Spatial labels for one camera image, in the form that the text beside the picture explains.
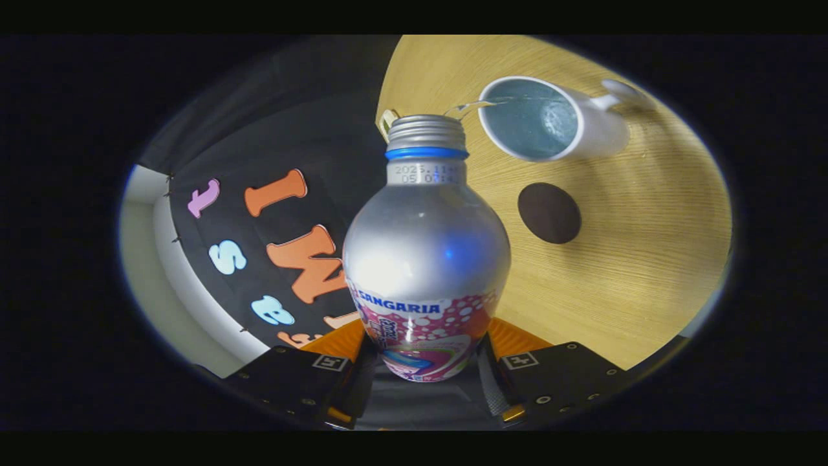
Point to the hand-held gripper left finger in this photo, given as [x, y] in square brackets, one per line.
[362, 388]

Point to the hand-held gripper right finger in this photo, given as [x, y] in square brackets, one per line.
[495, 388]

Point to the silver juice bottle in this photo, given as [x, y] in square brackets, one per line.
[424, 246]

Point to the dark brown round coaster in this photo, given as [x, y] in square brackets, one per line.
[550, 213]

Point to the white cup with blue inside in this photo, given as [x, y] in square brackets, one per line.
[601, 136]

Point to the wooden table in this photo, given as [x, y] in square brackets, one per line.
[614, 278]

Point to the white divided tray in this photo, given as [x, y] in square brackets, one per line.
[387, 123]

